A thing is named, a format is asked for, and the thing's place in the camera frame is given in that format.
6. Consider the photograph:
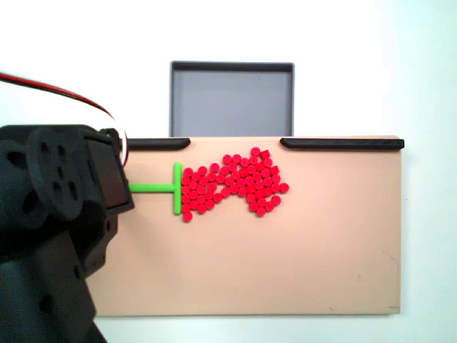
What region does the green T-shaped pusher tool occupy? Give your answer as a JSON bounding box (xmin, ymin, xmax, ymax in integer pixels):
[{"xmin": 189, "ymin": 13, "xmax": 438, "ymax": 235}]
[{"xmin": 127, "ymin": 161, "xmax": 184, "ymax": 215}]

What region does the black edge rail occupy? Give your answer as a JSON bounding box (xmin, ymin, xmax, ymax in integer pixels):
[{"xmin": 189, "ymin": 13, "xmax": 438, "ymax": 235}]
[
  {"xmin": 126, "ymin": 138, "xmax": 191, "ymax": 151},
  {"xmin": 279, "ymin": 137, "xmax": 406, "ymax": 151}
]

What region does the beige flat board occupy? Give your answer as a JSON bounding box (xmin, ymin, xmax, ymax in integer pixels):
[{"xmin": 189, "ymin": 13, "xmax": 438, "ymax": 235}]
[{"xmin": 85, "ymin": 134, "xmax": 404, "ymax": 318}]

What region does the grey shallow tray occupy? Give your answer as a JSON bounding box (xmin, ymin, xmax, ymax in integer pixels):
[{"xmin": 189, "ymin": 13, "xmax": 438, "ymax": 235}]
[{"xmin": 169, "ymin": 61, "xmax": 296, "ymax": 138}]

